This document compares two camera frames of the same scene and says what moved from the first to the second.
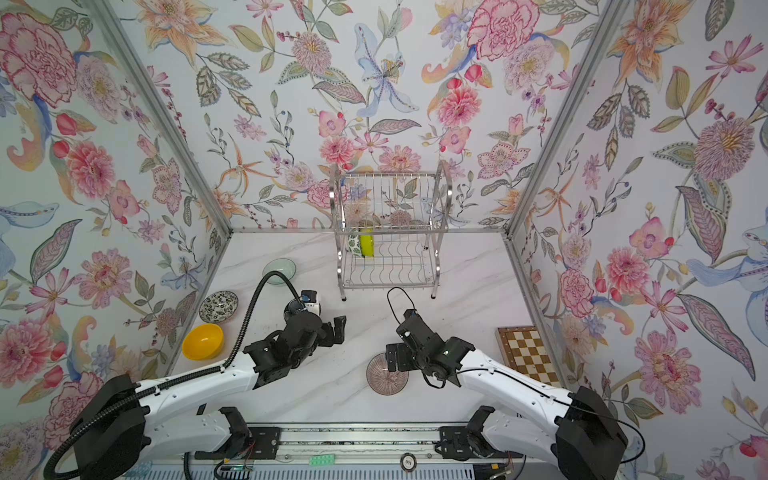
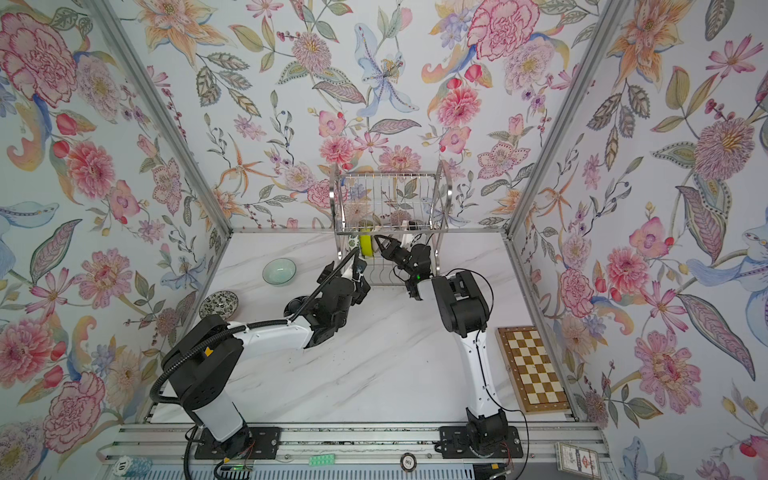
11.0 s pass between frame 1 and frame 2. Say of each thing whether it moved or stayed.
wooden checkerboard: stayed
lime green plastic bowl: stayed
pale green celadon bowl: stayed
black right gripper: moved
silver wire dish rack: stayed
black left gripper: moved
